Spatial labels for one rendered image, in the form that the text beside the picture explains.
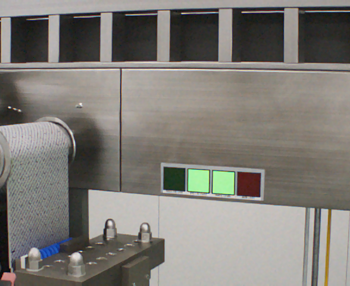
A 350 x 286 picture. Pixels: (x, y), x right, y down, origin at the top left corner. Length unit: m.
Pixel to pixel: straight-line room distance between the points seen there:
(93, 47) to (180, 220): 2.54
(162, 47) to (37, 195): 0.45
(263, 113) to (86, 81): 0.45
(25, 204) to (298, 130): 0.61
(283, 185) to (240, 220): 2.54
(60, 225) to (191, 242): 2.62
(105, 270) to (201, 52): 0.57
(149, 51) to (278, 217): 2.42
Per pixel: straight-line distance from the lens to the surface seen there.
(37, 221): 1.51
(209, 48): 1.62
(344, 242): 3.92
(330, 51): 1.54
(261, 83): 1.50
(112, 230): 1.66
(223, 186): 1.53
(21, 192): 1.45
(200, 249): 4.16
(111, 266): 1.41
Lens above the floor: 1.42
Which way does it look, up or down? 6 degrees down
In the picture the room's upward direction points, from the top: 1 degrees clockwise
